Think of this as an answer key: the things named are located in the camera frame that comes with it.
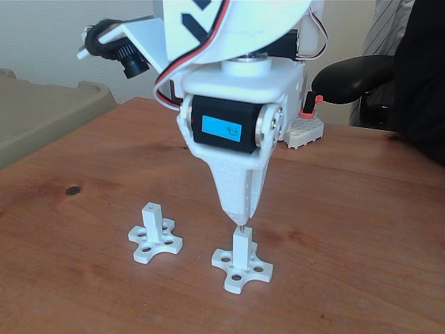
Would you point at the silver metal screw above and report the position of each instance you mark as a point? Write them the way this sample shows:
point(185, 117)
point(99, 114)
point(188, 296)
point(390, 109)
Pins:
point(242, 228)

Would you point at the orange and black clamp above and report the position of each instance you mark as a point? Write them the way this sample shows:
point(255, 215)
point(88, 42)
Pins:
point(308, 114)

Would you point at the black office chair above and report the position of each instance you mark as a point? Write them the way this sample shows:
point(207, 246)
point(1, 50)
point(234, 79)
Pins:
point(347, 80)

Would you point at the grey striped fabric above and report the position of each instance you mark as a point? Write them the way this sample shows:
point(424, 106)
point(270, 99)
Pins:
point(382, 24)

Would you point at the beige plastic bin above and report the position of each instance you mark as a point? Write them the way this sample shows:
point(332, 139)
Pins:
point(41, 111)

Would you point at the white perforated base plate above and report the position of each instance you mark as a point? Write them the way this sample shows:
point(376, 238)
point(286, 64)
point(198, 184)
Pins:
point(306, 132)

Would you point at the white cross-base post stand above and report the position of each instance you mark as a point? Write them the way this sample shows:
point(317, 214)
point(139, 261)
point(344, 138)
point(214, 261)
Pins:
point(152, 222)
point(241, 250)

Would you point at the black camera on white mount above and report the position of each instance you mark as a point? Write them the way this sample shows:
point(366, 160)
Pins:
point(133, 64)

